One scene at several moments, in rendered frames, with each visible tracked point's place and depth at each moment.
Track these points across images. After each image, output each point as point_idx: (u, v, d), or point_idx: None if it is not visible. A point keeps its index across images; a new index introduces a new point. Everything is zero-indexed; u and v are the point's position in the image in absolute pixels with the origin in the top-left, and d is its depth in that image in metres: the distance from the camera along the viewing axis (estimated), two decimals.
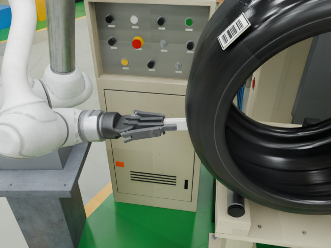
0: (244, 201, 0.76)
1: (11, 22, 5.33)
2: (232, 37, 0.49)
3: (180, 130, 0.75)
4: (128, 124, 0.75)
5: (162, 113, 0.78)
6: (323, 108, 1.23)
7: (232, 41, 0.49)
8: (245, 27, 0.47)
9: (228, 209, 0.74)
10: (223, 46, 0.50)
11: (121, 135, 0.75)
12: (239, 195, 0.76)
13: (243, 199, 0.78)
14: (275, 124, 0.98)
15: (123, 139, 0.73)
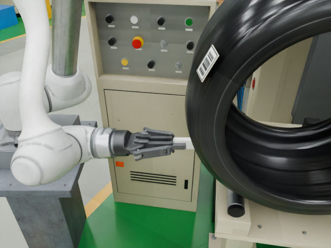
0: (227, 199, 0.77)
1: (11, 22, 5.33)
2: (207, 69, 0.53)
3: (188, 148, 0.78)
4: (139, 143, 0.78)
5: (171, 131, 0.81)
6: (323, 108, 1.23)
7: (208, 73, 0.53)
8: (215, 59, 0.51)
9: (242, 215, 0.74)
10: (201, 78, 0.54)
11: (132, 153, 0.78)
12: None
13: (228, 194, 0.78)
14: (275, 124, 0.98)
15: (134, 158, 0.76)
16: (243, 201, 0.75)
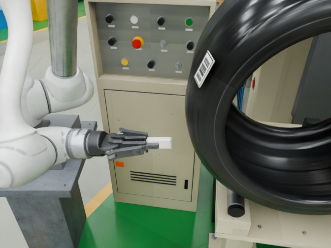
0: (230, 196, 0.76)
1: None
2: (203, 75, 0.54)
3: (161, 148, 0.80)
4: (113, 143, 0.80)
5: (146, 132, 0.83)
6: (323, 108, 1.23)
7: (205, 78, 0.53)
8: (211, 65, 0.52)
9: (238, 217, 0.75)
10: (199, 84, 0.55)
11: (106, 153, 0.79)
12: (227, 201, 0.78)
13: (232, 192, 0.77)
14: (275, 124, 0.98)
15: (108, 157, 0.77)
16: (244, 204, 0.75)
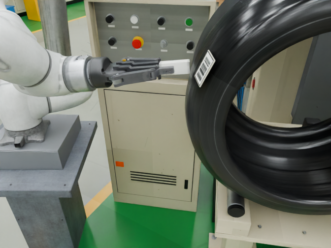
0: (229, 196, 0.76)
1: None
2: (204, 75, 0.54)
3: (177, 74, 0.66)
4: (119, 68, 0.67)
5: (157, 58, 0.70)
6: (323, 108, 1.23)
7: (205, 77, 0.53)
8: (211, 64, 0.52)
9: (238, 217, 0.75)
10: (199, 83, 0.55)
11: (111, 79, 0.66)
12: (227, 201, 0.78)
13: (231, 192, 0.77)
14: (275, 124, 0.98)
15: (113, 83, 0.64)
16: (244, 204, 0.75)
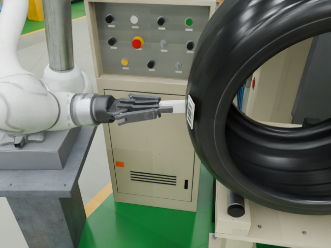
0: None
1: None
2: (191, 118, 0.59)
3: (176, 112, 0.72)
4: (122, 107, 0.73)
5: (157, 96, 0.76)
6: (323, 108, 1.23)
7: (192, 120, 0.59)
8: (192, 108, 0.57)
9: (244, 210, 0.73)
10: (190, 126, 0.60)
11: (115, 117, 0.72)
12: None
13: (227, 199, 0.79)
14: (275, 124, 0.98)
15: (117, 122, 0.70)
16: (236, 198, 0.75)
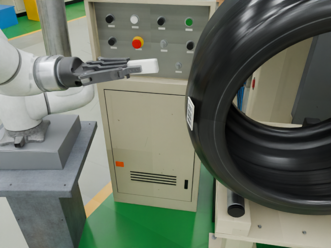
0: None
1: (11, 22, 5.33)
2: (191, 119, 0.59)
3: (145, 73, 0.67)
4: (88, 68, 0.68)
5: None
6: (323, 108, 1.23)
7: (192, 122, 0.59)
8: (192, 109, 0.58)
9: (244, 211, 0.73)
10: (190, 127, 0.61)
11: (80, 78, 0.67)
12: None
13: (227, 198, 0.79)
14: (275, 124, 0.98)
15: (81, 82, 0.65)
16: (237, 199, 0.75)
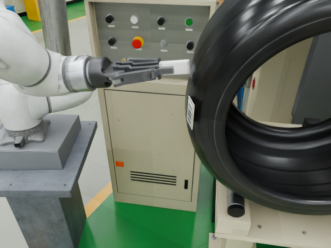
0: None
1: None
2: (191, 118, 0.59)
3: (177, 74, 0.66)
4: (118, 68, 0.67)
5: (157, 58, 0.70)
6: (323, 108, 1.23)
7: (192, 121, 0.59)
8: (192, 108, 0.58)
9: (244, 211, 0.73)
10: (190, 126, 0.60)
11: (111, 79, 0.66)
12: None
13: (227, 198, 0.79)
14: (275, 124, 0.98)
15: (113, 83, 0.64)
16: (236, 198, 0.75)
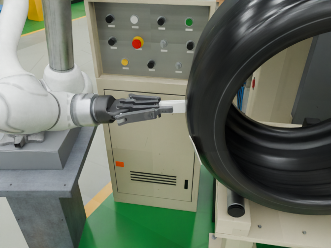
0: None
1: None
2: (197, 155, 0.65)
3: (176, 112, 0.72)
4: (122, 107, 0.73)
5: (157, 96, 0.76)
6: (323, 108, 1.23)
7: (199, 157, 0.64)
8: (194, 147, 0.63)
9: (235, 206, 0.73)
10: (199, 162, 0.66)
11: (115, 118, 0.72)
12: (244, 201, 0.77)
13: None
14: (275, 124, 0.98)
15: (117, 122, 0.70)
16: (227, 202, 0.76)
